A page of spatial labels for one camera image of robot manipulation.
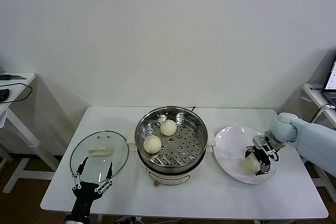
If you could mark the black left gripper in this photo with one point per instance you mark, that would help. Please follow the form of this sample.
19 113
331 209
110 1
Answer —
84 197

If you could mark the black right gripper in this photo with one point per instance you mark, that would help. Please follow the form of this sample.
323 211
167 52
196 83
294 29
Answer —
262 155

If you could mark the white steamed baozi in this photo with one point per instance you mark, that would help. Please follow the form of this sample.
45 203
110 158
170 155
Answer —
168 127
249 167
152 144

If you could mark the round glass lid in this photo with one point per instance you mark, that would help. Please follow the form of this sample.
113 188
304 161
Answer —
99 151

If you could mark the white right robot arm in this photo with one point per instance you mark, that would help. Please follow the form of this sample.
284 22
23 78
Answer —
309 140

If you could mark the stainless steel steamer basket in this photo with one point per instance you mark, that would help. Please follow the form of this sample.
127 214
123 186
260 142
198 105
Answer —
183 153

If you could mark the stainless steel steamer pot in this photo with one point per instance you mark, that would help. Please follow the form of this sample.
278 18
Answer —
170 178

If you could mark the white round plate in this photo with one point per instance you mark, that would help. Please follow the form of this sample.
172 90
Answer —
228 150

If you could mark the white power strip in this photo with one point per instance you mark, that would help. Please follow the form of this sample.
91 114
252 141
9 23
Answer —
131 220

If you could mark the white side desk with laptop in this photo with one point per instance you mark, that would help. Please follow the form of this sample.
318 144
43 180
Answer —
312 94

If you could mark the open laptop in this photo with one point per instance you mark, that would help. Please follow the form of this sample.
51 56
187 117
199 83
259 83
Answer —
331 77

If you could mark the small black desk device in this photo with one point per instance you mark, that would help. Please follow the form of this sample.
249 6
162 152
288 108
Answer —
4 95

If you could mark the flat green desk item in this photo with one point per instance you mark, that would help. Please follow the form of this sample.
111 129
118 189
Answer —
6 76

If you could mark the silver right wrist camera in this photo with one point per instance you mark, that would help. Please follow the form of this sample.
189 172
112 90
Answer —
260 141

